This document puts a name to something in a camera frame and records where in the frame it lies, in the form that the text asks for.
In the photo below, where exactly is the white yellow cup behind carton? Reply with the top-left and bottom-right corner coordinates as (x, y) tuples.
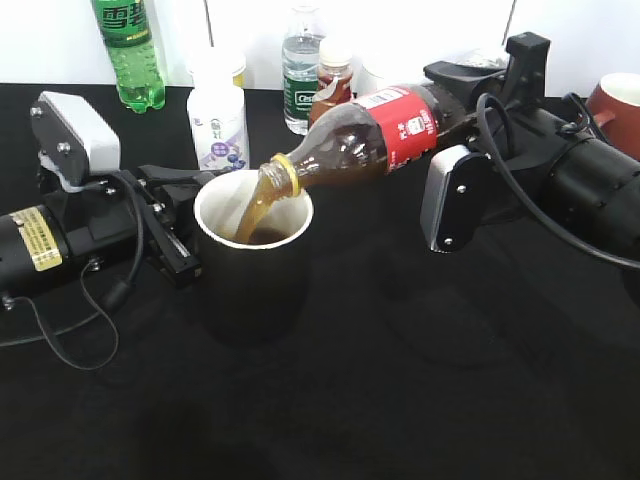
(186, 47), (246, 88)

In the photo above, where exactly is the cola bottle red label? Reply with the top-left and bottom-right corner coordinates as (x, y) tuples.
(257, 83), (475, 195)

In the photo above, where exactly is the black mug white inside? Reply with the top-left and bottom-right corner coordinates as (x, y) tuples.
(193, 170), (314, 347)

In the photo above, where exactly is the clear water bottle green label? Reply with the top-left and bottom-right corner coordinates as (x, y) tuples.
(281, 1), (325, 135)

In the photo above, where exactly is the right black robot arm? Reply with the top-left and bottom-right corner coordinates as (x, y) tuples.
(420, 32), (639, 270)

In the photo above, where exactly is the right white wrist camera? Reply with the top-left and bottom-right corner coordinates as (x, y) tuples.
(420, 145), (492, 253)

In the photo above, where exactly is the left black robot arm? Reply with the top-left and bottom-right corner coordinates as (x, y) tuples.
(1, 165), (219, 311)

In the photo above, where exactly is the brown nescafe coffee bottle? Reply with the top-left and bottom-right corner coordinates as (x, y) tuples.
(308, 36), (353, 128)

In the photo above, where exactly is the red mug white inside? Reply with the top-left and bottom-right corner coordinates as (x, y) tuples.
(586, 72), (640, 160)

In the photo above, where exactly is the black camera cable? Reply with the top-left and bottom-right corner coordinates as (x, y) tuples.
(0, 172), (146, 371)
(474, 92), (640, 271)

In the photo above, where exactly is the right black camera cable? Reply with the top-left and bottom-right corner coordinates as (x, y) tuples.
(474, 92), (640, 271)

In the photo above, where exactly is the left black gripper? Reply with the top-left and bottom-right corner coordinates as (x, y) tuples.
(38, 165), (228, 288)

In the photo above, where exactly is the white blueberry yogurt carton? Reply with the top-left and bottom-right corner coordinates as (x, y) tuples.
(186, 71), (250, 173)

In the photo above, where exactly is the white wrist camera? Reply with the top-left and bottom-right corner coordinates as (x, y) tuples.
(420, 145), (492, 253)
(30, 91), (121, 194)

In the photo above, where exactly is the left black camera cable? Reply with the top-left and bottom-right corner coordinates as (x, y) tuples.
(0, 172), (146, 371)

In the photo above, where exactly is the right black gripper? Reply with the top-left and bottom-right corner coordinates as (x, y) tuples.
(423, 32), (593, 225)

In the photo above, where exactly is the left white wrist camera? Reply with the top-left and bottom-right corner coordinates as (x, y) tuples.
(30, 91), (121, 194)

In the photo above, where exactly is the green sprite bottle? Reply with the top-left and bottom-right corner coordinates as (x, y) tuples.
(91, 0), (165, 114)

